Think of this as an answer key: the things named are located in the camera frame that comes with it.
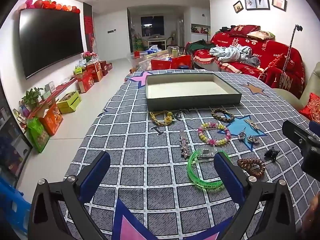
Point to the orange gift bag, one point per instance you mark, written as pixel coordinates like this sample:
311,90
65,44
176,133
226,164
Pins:
51,120

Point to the red paper bag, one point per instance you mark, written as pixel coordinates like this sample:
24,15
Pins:
181,60

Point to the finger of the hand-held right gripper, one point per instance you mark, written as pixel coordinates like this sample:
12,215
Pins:
295,132

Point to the grey checked star tablecloth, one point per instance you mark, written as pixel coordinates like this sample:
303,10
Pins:
140,155

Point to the green gift bag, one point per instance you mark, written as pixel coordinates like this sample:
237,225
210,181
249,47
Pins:
37,135

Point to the green translucent bangle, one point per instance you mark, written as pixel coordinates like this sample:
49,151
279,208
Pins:
191,172

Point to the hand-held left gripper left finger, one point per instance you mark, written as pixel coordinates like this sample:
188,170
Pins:
97,170

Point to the blue lidded jar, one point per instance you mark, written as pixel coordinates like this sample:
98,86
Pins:
183,67

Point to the red cardboard box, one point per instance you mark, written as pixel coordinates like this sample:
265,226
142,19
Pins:
86,81

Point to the black claw clip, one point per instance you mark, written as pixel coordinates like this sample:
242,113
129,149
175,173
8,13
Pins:
271,153

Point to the blue plastic crate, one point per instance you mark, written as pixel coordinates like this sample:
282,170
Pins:
12,205

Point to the small dark photo frame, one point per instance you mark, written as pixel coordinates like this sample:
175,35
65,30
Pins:
238,6

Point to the red printed pillow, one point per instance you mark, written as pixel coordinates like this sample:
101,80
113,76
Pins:
243,29

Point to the selfie stick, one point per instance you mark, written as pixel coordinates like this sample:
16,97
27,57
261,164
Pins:
288,52

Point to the black portrait photo frame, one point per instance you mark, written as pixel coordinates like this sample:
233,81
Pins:
249,1

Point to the light framed certificate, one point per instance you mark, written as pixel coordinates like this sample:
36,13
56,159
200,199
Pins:
279,3

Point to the yellow-green fruit box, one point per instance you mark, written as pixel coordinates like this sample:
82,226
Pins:
70,102

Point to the black couple photo frame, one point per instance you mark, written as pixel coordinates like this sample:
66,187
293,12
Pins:
262,0

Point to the red gift box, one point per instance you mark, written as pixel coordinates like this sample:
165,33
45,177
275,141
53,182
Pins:
160,65

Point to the sofa with red cover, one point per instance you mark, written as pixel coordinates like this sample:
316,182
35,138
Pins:
287,62

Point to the silver star hair clip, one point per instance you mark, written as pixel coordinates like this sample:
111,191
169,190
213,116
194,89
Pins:
184,146

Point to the red embroidered cushion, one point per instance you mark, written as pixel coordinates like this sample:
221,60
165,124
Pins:
312,107

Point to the red paper lantern garland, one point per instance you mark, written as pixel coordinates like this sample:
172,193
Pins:
50,5

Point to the white dining table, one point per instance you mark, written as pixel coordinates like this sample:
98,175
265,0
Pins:
157,40

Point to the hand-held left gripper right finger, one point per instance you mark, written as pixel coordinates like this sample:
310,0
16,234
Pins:
225,172

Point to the wall television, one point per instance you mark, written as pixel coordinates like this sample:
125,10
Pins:
50,42

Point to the potted green plant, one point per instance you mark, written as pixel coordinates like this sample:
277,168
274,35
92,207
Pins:
32,96

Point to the grey cardboard tray box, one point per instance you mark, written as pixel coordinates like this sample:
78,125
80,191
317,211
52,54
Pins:
187,102

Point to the pile of light blue clothes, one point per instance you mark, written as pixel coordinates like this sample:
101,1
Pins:
230,52

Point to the floral pillow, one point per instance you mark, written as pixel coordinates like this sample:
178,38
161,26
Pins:
261,35

